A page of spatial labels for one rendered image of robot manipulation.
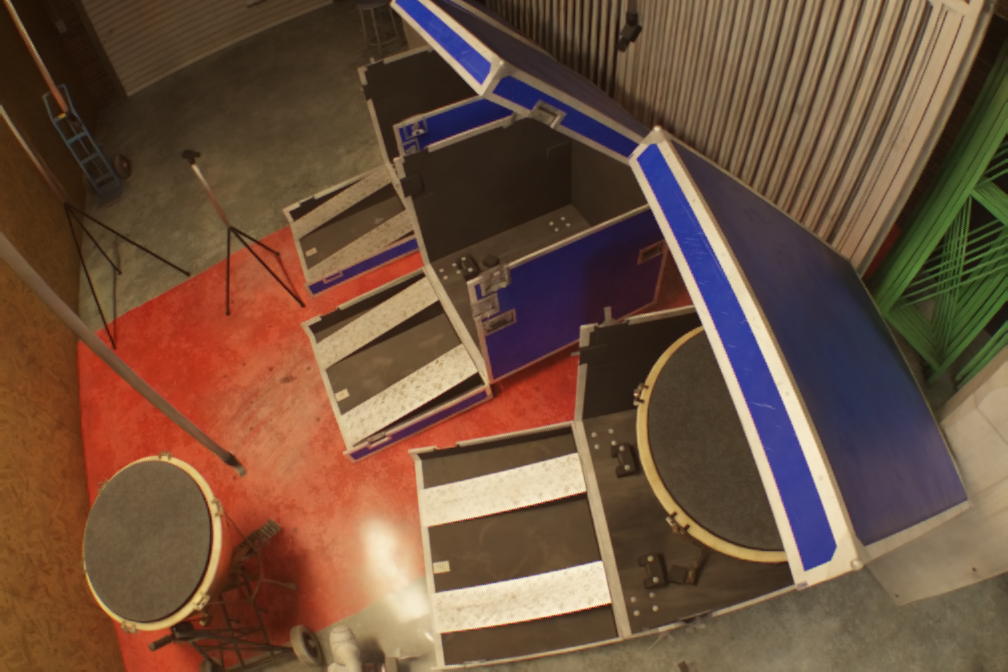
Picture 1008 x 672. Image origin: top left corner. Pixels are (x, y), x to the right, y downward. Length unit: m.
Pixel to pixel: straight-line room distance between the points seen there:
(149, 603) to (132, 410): 1.81
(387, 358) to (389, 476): 0.67
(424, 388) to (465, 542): 0.80
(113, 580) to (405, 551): 1.31
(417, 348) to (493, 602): 1.41
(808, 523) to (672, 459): 0.83
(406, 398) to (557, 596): 1.23
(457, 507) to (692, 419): 1.28
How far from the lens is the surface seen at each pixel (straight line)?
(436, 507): 2.66
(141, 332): 4.13
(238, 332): 3.61
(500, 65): 1.55
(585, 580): 2.41
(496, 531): 2.60
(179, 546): 2.20
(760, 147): 3.29
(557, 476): 2.52
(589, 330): 1.93
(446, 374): 2.79
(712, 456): 1.73
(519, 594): 2.46
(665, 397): 1.78
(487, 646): 2.54
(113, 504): 2.47
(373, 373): 3.04
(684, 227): 1.19
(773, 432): 0.97
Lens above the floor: 2.55
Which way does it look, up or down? 53 degrees down
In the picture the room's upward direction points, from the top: 8 degrees counter-clockwise
